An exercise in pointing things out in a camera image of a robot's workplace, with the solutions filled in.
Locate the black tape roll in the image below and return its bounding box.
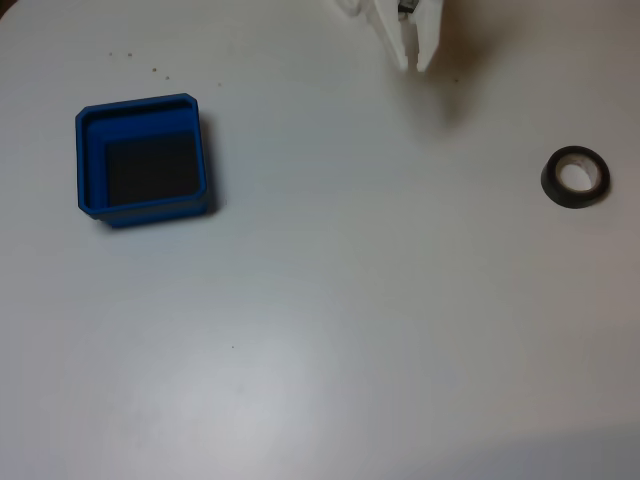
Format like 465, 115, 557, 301
540, 145, 612, 210

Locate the black pad in box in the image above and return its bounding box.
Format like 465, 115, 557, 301
103, 130, 199, 207

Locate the blue plastic box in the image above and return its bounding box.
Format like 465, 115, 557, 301
74, 93, 211, 230

